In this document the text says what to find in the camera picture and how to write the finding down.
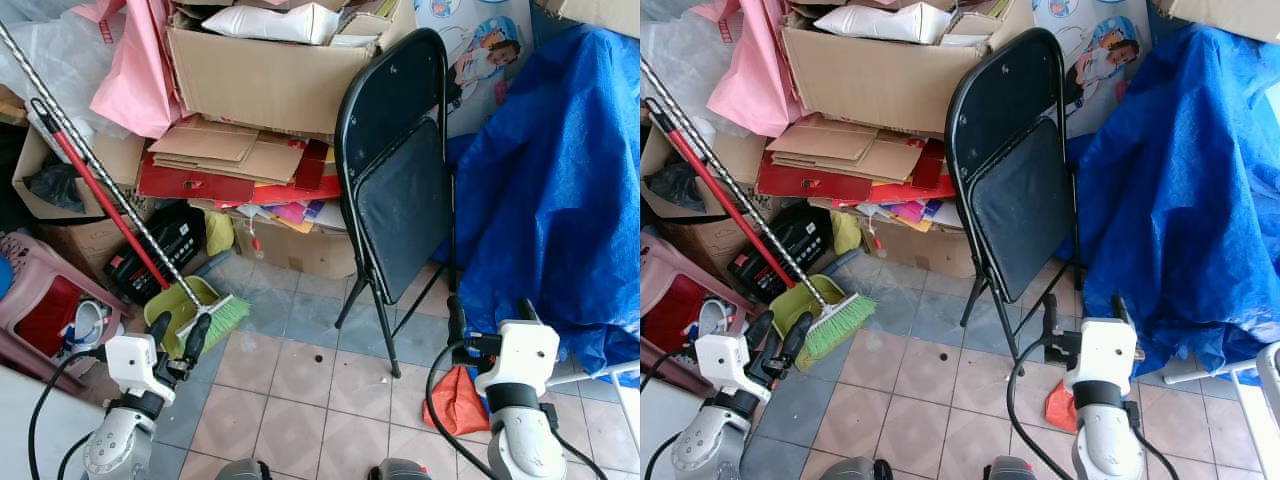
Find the white cup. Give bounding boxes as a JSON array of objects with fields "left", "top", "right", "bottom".
[
  {"left": 62, "top": 298, "right": 112, "bottom": 353},
  {"left": 695, "top": 298, "right": 737, "bottom": 340}
]

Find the orange cloth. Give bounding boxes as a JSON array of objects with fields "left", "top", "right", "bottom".
[
  {"left": 424, "top": 365, "right": 491, "bottom": 437},
  {"left": 1045, "top": 380, "right": 1080, "bottom": 434}
]

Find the black printed carton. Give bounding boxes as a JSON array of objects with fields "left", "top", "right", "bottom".
[
  {"left": 728, "top": 203, "right": 833, "bottom": 301},
  {"left": 105, "top": 200, "right": 208, "bottom": 306}
]

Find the yellow green bag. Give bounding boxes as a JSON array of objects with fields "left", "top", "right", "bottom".
[
  {"left": 830, "top": 210, "right": 864, "bottom": 257},
  {"left": 205, "top": 210, "right": 237, "bottom": 257}
]

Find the pink plastic basket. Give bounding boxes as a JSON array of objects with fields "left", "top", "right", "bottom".
[
  {"left": 640, "top": 232, "right": 747, "bottom": 372},
  {"left": 0, "top": 232, "right": 131, "bottom": 381}
]

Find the grey robot left leg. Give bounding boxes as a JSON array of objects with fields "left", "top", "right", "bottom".
[
  {"left": 215, "top": 458, "right": 272, "bottom": 480},
  {"left": 820, "top": 457, "right": 892, "bottom": 480}
]

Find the grey robot leg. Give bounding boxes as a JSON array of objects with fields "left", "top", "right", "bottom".
[
  {"left": 820, "top": 457, "right": 892, "bottom": 480},
  {"left": 370, "top": 457, "right": 433, "bottom": 480},
  {"left": 215, "top": 458, "right": 272, "bottom": 480},
  {"left": 982, "top": 456, "right": 1041, "bottom": 480}
]

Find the blue tarpaulin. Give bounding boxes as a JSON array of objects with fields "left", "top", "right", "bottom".
[
  {"left": 447, "top": 25, "right": 641, "bottom": 377},
  {"left": 1065, "top": 25, "right": 1280, "bottom": 381}
]

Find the grey robot right leg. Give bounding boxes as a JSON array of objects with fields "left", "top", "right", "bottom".
[
  {"left": 982, "top": 456, "right": 1041, "bottom": 480},
  {"left": 370, "top": 457, "right": 433, "bottom": 480}
]

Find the low brown cardboard box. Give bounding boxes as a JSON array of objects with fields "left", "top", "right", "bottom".
[
  {"left": 860, "top": 210, "right": 977, "bottom": 280},
  {"left": 235, "top": 205, "right": 359, "bottom": 280}
]

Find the red flat box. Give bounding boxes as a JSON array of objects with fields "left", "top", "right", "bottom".
[
  {"left": 137, "top": 140, "right": 342, "bottom": 207},
  {"left": 755, "top": 140, "right": 952, "bottom": 205}
]

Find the stack of colourful papers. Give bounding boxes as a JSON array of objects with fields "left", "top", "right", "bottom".
[
  {"left": 215, "top": 195, "right": 347, "bottom": 234},
  {"left": 838, "top": 195, "right": 956, "bottom": 233}
]

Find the black crumpled cloth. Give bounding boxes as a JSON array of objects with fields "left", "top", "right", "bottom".
[
  {"left": 25, "top": 163, "right": 89, "bottom": 213},
  {"left": 648, "top": 160, "right": 707, "bottom": 212}
]

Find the white appliance top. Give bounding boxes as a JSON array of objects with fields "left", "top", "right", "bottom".
[{"left": 0, "top": 365, "right": 101, "bottom": 480}]

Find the cardboard box with black cloth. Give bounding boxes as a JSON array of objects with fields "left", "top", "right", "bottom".
[
  {"left": 640, "top": 125, "right": 771, "bottom": 217},
  {"left": 12, "top": 125, "right": 151, "bottom": 222}
]

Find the flattened brown cardboard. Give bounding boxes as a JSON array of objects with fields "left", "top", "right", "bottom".
[
  {"left": 148, "top": 118, "right": 307, "bottom": 185},
  {"left": 765, "top": 118, "right": 927, "bottom": 185}
]

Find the black folding chair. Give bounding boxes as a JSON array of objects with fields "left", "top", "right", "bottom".
[
  {"left": 943, "top": 27, "right": 1086, "bottom": 363},
  {"left": 333, "top": 27, "right": 461, "bottom": 379}
]

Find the poster with child picture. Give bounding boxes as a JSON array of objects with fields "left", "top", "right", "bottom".
[
  {"left": 413, "top": 0, "right": 536, "bottom": 139},
  {"left": 1030, "top": 0, "right": 1152, "bottom": 139}
]

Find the pink plastic bag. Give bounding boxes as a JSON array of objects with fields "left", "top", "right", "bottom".
[
  {"left": 70, "top": 0, "right": 187, "bottom": 140},
  {"left": 690, "top": 0, "right": 797, "bottom": 140}
]

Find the large open cardboard box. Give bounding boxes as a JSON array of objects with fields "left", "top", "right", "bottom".
[
  {"left": 165, "top": 0, "right": 419, "bottom": 137},
  {"left": 780, "top": 0, "right": 1019, "bottom": 137}
]

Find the clear plastic bag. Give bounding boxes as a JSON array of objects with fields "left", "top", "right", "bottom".
[
  {"left": 0, "top": 0, "right": 126, "bottom": 137},
  {"left": 640, "top": 5, "right": 741, "bottom": 122}
]

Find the small plain cardboard box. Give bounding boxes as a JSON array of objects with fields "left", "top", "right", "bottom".
[
  {"left": 1150, "top": 0, "right": 1280, "bottom": 42},
  {"left": 545, "top": 0, "right": 641, "bottom": 39}
]

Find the white plastic sack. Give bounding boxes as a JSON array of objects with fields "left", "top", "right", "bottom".
[
  {"left": 202, "top": 5, "right": 342, "bottom": 47},
  {"left": 815, "top": 5, "right": 952, "bottom": 47}
]

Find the green dustpan with red handle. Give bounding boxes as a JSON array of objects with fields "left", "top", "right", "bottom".
[
  {"left": 30, "top": 98, "right": 223, "bottom": 359},
  {"left": 645, "top": 98, "right": 847, "bottom": 372}
]

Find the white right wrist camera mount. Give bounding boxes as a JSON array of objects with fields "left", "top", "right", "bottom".
[
  {"left": 1064, "top": 318, "right": 1141, "bottom": 393},
  {"left": 474, "top": 320, "right": 561, "bottom": 397}
]

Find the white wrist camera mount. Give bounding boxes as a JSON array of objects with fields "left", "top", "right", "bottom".
[
  {"left": 103, "top": 333, "right": 177, "bottom": 398},
  {"left": 1064, "top": 318, "right": 1141, "bottom": 393},
  {"left": 474, "top": 320, "right": 561, "bottom": 397},
  {"left": 693, "top": 333, "right": 771, "bottom": 402}
]

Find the green broom with silver handle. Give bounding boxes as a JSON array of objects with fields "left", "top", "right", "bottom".
[
  {"left": 0, "top": 22, "right": 253, "bottom": 351},
  {"left": 640, "top": 58, "right": 878, "bottom": 363}
]

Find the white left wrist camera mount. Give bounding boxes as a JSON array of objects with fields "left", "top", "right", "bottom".
[
  {"left": 693, "top": 333, "right": 771, "bottom": 402},
  {"left": 103, "top": 333, "right": 177, "bottom": 398}
]

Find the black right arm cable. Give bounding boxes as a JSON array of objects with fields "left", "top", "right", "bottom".
[
  {"left": 1006, "top": 340, "right": 1077, "bottom": 480},
  {"left": 424, "top": 340, "right": 501, "bottom": 480}
]

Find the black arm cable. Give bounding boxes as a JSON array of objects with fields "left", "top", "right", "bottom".
[
  {"left": 640, "top": 345, "right": 697, "bottom": 480},
  {"left": 1006, "top": 340, "right": 1077, "bottom": 480},
  {"left": 27, "top": 345, "right": 107, "bottom": 480},
  {"left": 424, "top": 340, "right": 501, "bottom": 480}
]

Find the white frame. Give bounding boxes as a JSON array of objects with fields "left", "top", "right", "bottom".
[
  {"left": 1165, "top": 340, "right": 1280, "bottom": 480},
  {"left": 545, "top": 355, "right": 641, "bottom": 480}
]

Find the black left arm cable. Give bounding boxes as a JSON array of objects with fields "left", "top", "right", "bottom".
[
  {"left": 27, "top": 345, "right": 107, "bottom": 480},
  {"left": 640, "top": 345, "right": 697, "bottom": 480}
]

